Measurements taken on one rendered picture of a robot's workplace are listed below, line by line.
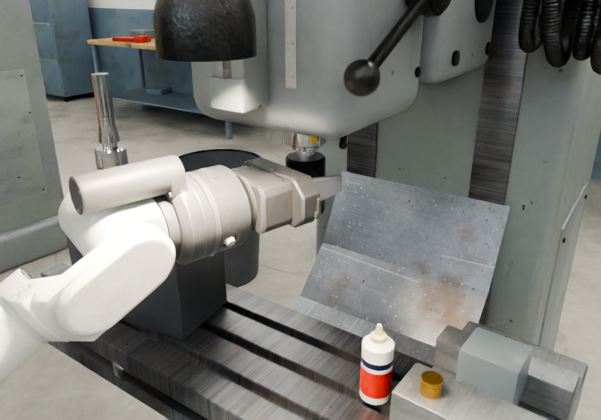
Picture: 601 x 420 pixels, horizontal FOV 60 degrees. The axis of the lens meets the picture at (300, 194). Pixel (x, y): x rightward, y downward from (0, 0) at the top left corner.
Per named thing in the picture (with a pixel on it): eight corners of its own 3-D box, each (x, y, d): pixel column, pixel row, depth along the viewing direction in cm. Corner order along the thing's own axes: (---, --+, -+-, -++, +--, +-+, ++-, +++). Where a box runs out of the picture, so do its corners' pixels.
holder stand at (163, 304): (182, 341, 79) (171, 220, 71) (77, 306, 88) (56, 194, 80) (227, 301, 89) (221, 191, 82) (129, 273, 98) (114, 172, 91)
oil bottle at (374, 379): (382, 411, 66) (386, 338, 62) (353, 398, 68) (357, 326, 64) (395, 391, 69) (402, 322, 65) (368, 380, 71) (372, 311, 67)
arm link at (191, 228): (217, 272, 52) (105, 315, 46) (166, 226, 59) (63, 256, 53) (219, 169, 47) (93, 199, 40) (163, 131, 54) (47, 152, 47)
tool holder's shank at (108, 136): (120, 149, 80) (110, 74, 75) (98, 151, 79) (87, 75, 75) (122, 144, 82) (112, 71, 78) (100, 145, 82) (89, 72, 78)
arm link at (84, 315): (190, 264, 48) (65, 373, 44) (147, 222, 54) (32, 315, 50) (156, 219, 43) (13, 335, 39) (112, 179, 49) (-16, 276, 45)
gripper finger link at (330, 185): (337, 194, 63) (297, 207, 59) (337, 169, 62) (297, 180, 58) (346, 198, 62) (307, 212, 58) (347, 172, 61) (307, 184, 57)
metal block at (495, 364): (509, 421, 53) (519, 373, 51) (452, 395, 57) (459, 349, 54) (524, 391, 57) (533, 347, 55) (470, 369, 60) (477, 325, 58)
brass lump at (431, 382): (435, 402, 52) (437, 388, 52) (415, 392, 54) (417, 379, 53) (444, 390, 54) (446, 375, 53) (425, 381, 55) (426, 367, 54)
